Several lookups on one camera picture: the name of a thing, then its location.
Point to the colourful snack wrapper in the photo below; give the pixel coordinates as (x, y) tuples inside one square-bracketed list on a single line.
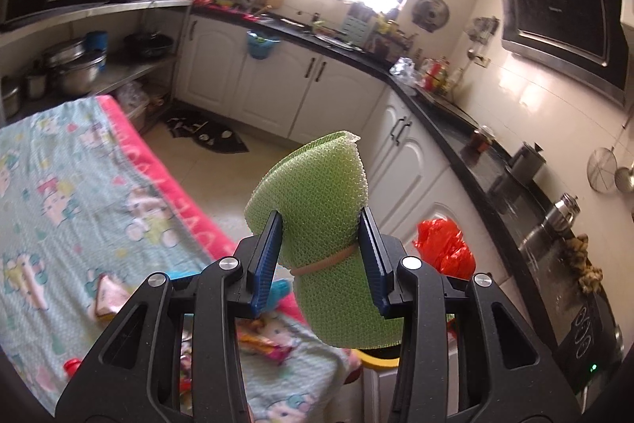
[(265, 346)]

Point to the black floor mat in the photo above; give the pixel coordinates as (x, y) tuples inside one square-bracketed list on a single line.
[(213, 135)]

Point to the stacked steel pots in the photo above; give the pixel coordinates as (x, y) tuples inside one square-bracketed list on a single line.
[(74, 66)]

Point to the black range hood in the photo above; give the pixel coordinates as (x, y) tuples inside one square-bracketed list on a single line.
[(559, 21)]

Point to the red plastic bag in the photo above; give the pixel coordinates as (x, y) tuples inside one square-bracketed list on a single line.
[(443, 247)]

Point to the pink snack packet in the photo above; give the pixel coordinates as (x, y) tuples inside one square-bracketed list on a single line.
[(106, 296)]

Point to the hanging steel ladle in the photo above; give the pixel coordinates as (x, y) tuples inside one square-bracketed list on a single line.
[(625, 177)]

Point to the small steel pot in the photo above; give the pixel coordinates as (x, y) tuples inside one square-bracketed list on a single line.
[(35, 83)]

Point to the black induction cooker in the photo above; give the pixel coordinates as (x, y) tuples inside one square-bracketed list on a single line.
[(587, 338)]

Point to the tan rubber band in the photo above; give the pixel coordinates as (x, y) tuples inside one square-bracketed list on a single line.
[(322, 265)]

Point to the yellow trash bin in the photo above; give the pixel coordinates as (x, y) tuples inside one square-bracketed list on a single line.
[(376, 359)]

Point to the black wok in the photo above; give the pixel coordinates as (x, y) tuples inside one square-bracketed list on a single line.
[(146, 45)]

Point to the black countertop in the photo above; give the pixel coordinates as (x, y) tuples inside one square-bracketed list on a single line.
[(446, 120)]

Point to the hanging pot lid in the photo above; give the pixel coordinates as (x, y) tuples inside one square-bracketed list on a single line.
[(430, 12)]

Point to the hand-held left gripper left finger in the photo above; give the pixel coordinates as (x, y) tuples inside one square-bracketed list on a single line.
[(265, 264)]

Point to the green mesh sponge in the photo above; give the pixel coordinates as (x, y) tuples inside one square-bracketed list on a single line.
[(317, 215)]

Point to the steel shelf rack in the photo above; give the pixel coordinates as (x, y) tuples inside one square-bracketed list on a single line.
[(133, 71)]

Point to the glass jar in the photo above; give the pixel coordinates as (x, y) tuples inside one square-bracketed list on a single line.
[(482, 140)]

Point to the steel kettle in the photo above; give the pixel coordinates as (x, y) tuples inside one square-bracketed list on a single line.
[(552, 222)]

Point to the group of condiment bottles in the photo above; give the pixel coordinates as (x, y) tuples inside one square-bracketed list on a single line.
[(441, 76)]

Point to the clear plastic bag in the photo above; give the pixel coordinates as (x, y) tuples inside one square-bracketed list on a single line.
[(405, 68)]

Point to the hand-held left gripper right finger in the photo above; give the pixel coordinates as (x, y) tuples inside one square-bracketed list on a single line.
[(374, 264)]

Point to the blue cup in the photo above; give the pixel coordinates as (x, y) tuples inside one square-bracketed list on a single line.
[(96, 39)]

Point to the blue hanging bin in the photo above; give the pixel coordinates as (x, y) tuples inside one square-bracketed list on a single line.
[(262, 49)]

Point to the printed cartoon blanket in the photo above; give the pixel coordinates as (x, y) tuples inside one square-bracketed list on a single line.
[(74, 165)]

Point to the brown rag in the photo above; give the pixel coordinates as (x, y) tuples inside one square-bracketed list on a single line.
[(587, 267)]

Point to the white kitchen cabinets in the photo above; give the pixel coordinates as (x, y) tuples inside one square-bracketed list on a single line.
[(342, 91)]

